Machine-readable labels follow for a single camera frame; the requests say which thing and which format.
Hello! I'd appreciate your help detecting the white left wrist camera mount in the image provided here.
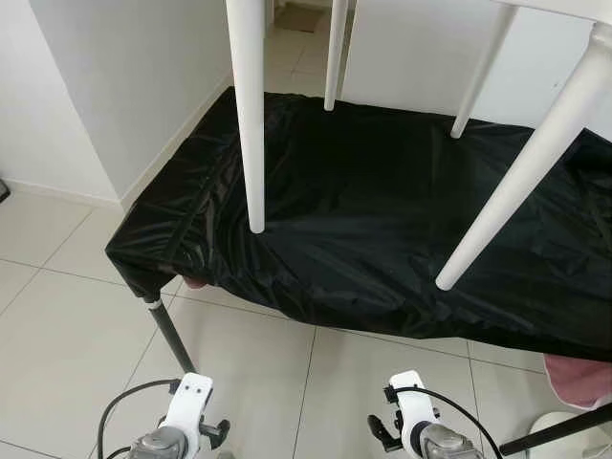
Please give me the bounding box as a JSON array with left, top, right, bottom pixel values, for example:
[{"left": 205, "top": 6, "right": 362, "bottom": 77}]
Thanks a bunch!
[{"left": 156, "top": 372, "right": 217, "bottom": 438}]

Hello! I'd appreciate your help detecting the pink cushion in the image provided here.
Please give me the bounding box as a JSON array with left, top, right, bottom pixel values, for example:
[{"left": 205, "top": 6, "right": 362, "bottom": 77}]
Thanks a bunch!
[{"left": 543, "top": 353, "right": 612, "bottom": 412}]

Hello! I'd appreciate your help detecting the white plastic table leg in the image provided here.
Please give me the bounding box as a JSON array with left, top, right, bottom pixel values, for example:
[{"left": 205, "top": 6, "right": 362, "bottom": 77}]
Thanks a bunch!
[
  {"left": 434, "top": 22, "right": 612, "bottom": 293},
  {"left": 448, "top": 0, "right": 519, "bottom": 142},
  {"left": 224, "top": 0, "right": 270, "bottom": 236},
  {"left": 322, "top": 0, "right": 351, "bottom": 113}
]

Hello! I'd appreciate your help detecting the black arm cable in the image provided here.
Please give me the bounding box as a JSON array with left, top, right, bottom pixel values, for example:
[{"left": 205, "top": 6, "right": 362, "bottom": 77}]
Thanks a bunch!
[
  {"left": 385, "top": 384, "right": 505, "bottom": 459},
  {"left": 95, "top": 379, "right": 185, "bottom": 459}
]

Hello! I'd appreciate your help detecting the white round fan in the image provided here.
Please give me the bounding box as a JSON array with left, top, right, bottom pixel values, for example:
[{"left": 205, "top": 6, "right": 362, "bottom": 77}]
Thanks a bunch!
[{"left": 529, "top": 409, "right": 612, "bottom": 459}]

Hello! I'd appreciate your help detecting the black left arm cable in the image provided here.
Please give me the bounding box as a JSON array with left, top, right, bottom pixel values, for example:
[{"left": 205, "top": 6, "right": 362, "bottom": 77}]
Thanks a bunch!
[{"left": 95, "top": 379, "right": 185, "bottom": 459}]

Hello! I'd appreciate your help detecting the white door frame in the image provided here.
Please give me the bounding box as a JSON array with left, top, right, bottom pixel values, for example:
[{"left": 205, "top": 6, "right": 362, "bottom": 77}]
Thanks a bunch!
[{"left": 264, "top": 0, "right": 290, "bottom": 32}]

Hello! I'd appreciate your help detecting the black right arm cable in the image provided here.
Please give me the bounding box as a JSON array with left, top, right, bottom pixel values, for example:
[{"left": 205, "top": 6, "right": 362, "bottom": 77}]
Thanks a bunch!
[{"left": 385, "top": 384, "right": 505, "bottom": 459}]

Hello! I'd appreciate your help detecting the black cloth table cover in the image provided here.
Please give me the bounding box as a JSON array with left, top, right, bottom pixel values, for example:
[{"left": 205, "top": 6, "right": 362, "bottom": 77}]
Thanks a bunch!
[{"left": 104, "top": 85, "right": 612, "bottom": 364}]

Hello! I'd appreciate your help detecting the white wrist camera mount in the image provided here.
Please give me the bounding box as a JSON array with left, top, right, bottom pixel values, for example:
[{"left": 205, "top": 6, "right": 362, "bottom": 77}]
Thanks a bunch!
[
  {"left": 385, "top": 370, "right": 442, "bottom": 452},
  {"left": 156, "top": 372, "right": 217, "bottom": 438}
]

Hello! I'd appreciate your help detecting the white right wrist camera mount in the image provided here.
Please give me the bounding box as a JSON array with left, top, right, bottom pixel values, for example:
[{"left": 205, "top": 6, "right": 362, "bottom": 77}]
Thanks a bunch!
[{"left": 385, "top": 370, "right": 442, "bottom": 452}]

